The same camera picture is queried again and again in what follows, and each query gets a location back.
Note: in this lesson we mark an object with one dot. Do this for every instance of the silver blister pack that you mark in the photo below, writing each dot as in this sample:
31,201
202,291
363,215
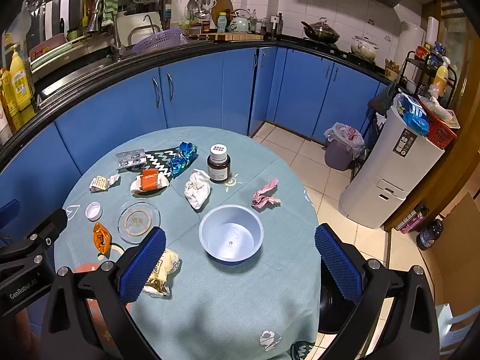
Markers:
129,158

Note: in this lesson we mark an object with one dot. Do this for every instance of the green and white dish tray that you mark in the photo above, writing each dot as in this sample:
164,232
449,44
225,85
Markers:
56,54

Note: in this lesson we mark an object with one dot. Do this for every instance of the small white pill blister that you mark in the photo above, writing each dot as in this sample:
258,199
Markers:
98,184

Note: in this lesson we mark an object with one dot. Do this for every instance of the white plastic tub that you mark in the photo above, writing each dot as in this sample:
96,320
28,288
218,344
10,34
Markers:
129,24

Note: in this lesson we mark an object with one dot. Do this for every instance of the orange snack wrapper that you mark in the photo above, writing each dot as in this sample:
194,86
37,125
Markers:
101,237

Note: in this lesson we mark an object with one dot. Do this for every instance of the yellow spiky ornament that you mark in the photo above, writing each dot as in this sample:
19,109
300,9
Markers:
392,68

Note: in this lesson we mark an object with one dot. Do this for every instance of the metal faucet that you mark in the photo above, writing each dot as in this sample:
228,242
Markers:
98,13

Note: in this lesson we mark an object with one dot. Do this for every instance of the dark glass jar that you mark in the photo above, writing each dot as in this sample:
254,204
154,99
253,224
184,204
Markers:
431,234

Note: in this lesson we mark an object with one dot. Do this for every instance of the cardboard sheet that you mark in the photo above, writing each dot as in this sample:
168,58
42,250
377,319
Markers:
461,232

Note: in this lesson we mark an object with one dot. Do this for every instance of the black zigzag patterned packet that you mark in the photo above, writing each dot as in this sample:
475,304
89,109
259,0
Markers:
159,159

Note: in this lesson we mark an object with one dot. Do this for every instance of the grey trash bin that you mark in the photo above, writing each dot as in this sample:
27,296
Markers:
337,157

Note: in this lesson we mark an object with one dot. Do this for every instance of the green striped cloth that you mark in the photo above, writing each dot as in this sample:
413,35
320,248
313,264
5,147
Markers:
109,7

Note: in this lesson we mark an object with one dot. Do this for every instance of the rectangular wooden cutting board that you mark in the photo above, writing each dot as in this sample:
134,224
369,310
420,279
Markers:
225,36

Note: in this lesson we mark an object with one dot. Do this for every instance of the white paper scrap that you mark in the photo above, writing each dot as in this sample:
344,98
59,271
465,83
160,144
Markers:
114,179

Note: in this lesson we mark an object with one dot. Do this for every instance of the blue plastic packet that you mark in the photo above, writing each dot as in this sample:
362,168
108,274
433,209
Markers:
414,114

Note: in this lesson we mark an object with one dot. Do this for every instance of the light blue plastic bowl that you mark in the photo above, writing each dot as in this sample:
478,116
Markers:
230,238

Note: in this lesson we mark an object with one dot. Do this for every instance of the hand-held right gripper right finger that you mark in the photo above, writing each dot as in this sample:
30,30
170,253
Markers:
337,266

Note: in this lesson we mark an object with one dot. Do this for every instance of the yellow spray bottle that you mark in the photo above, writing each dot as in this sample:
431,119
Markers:
441,77

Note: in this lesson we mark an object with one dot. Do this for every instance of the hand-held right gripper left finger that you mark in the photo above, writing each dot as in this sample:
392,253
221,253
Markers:
144,266

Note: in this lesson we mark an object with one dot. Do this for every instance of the white plastic bin bag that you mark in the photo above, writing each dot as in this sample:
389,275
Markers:
345,133

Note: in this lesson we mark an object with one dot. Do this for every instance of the hanging metal skimmer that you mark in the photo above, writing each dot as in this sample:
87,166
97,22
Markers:
192,4

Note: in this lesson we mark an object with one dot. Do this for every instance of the small yellow detergent bottle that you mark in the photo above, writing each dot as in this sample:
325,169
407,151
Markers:
6,95

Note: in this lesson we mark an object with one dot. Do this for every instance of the white dispenser bottle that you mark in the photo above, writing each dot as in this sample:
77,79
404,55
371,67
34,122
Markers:
278,23

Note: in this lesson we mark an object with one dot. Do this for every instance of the wok with glass lid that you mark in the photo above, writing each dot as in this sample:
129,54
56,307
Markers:
320,32

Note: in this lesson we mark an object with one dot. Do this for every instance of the bottle with yellow lid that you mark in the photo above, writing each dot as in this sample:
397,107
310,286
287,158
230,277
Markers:
222,23

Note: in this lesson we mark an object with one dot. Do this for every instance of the white tissue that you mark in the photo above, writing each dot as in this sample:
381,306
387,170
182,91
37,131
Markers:
197,193

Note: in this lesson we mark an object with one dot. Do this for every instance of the pink crumpled wrapper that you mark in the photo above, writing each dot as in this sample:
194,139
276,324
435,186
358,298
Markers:
264,197

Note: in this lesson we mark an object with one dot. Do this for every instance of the white paper bag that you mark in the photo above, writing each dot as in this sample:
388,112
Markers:
453,326

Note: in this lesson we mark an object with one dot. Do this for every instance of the red plastic basket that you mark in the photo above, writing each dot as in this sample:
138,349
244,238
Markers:
438,129

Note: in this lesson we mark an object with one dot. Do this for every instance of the pink box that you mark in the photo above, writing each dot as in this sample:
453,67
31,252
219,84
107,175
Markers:
411,220

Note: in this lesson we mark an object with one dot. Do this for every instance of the dark bag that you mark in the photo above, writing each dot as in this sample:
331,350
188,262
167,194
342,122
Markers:
382,99

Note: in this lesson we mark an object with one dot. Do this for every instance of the brown medicine bottle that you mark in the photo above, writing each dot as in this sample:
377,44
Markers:
218,165

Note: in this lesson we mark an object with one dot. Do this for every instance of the black metal rack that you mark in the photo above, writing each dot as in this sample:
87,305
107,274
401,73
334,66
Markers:
408,67

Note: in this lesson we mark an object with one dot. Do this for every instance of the white ceramic pot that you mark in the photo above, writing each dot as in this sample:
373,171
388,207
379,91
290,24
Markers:
363,47

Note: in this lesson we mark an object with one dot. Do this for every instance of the purple plastic basket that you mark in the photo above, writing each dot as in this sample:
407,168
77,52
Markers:
157,39

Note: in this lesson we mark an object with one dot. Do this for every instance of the white floor appliance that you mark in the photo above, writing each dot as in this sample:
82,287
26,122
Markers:
390,172

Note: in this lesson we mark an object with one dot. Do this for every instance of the hanging metal ladle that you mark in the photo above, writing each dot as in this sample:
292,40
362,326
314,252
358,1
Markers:
205,4

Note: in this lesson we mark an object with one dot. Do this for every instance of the white bottle cap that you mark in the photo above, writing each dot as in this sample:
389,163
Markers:
93,210

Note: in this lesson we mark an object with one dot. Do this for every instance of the mint green kettle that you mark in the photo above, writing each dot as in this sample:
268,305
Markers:
240,23

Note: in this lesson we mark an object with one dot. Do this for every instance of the white cylinder appliance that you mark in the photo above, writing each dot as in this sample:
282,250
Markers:
410,39

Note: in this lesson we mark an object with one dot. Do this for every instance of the black countertop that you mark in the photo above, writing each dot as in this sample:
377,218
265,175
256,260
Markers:
210,45

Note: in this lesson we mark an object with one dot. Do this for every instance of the round wooden cutting board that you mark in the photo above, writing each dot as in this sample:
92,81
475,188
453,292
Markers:
223,4

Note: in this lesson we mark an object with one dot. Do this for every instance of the beige snack packet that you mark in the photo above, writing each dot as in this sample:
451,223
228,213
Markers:
165,270

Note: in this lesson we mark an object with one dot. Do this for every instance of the pink plastic tub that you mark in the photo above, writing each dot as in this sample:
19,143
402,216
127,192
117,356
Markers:
47,43

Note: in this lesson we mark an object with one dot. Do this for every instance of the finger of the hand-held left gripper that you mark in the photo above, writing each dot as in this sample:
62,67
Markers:
9,212
48,228

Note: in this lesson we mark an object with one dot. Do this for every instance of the blue kitchen cabinet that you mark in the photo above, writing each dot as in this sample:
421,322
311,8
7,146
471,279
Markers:
210,90

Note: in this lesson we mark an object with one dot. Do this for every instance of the large yellow detergent bottle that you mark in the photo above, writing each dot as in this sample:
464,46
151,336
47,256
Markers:
18,78

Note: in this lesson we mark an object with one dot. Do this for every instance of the blue foil wrapper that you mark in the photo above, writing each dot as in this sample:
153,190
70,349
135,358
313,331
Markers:
178,167
187,150

